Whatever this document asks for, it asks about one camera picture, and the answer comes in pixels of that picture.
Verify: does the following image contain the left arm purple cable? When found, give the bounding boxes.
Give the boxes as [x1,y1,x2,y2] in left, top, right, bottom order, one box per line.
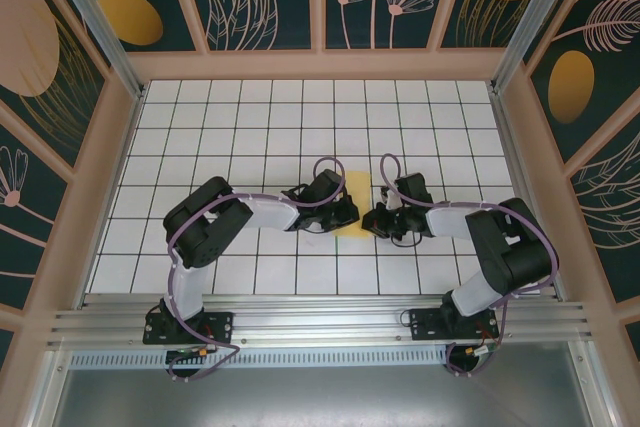
[167,155,349,383]

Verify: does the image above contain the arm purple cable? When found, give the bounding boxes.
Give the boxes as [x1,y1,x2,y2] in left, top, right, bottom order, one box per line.
[167,155,349,383]
[379,152,560,379]

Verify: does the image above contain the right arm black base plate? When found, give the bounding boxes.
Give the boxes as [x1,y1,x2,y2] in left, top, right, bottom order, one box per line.
[408,306,500,344]

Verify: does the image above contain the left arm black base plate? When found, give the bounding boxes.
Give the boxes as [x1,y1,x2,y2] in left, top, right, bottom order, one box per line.
[143,310,236,346]

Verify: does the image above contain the yellow cloth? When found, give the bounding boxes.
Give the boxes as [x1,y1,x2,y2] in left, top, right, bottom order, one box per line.
[335,170,375,239]

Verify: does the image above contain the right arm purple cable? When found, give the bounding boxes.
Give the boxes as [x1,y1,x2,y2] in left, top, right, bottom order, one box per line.
[379,152,560,379]

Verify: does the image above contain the aluminium side rail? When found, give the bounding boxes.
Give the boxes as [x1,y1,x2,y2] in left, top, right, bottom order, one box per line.
[492,89,571,303]

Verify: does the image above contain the aluminium corner post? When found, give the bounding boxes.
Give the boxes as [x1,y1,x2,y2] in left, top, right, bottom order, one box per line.
[41,0,147,101]
[491,0,585,96]

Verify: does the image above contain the aluminium mounting rail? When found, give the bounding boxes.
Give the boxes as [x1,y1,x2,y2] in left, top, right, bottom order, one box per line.
[48,293,590,349]

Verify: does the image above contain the grey metal panel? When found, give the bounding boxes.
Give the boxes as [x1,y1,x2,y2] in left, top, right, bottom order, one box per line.
[29,341,614,427]

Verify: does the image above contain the slotted metal cable duct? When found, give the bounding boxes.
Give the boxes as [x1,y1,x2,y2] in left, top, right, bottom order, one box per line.
[68,349,451,369]

